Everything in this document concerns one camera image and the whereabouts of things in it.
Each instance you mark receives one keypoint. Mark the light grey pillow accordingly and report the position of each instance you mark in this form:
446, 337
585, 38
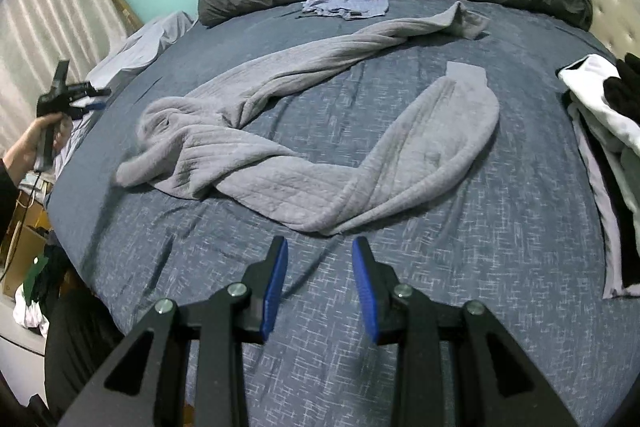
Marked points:
145, 42

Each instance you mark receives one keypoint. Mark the lavender grey folded garment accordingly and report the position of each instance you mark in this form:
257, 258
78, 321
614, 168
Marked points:
597, 187

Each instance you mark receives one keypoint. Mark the bed with blue sheet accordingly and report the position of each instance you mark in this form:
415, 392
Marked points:
475, 282

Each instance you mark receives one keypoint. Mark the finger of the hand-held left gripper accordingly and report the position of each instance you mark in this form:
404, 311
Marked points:
95, 90
87, 109

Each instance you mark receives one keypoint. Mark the person's black clothing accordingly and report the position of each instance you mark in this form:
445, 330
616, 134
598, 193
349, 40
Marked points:
75, 347

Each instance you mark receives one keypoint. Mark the grey quilted sweater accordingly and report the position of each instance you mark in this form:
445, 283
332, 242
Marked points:
400, 147

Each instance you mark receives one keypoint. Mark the pale striped curtain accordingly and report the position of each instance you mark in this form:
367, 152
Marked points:
50, 7

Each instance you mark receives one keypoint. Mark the black folded garment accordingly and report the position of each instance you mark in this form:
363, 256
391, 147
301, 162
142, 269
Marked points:
622, 217

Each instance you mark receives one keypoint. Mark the cardboard box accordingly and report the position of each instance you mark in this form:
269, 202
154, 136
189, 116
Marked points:
25, 252

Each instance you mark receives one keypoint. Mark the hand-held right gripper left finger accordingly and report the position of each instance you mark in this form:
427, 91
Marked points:
275, 287

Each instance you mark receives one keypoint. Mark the person's left forearm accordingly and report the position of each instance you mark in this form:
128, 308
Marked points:
7, 202

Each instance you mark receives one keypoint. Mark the person's left hand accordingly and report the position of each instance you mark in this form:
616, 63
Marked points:
25, 149

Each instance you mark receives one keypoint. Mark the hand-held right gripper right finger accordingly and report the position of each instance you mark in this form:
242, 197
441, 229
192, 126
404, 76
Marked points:
365, 287

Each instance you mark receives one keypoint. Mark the mixed clothes pile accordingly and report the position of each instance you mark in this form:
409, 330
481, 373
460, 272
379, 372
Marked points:
37, 302

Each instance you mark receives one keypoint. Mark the white and black fleece garment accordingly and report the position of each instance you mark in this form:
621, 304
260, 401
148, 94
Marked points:
595, 82

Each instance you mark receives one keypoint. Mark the small blue garment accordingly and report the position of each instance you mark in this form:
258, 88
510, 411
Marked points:
345, 4

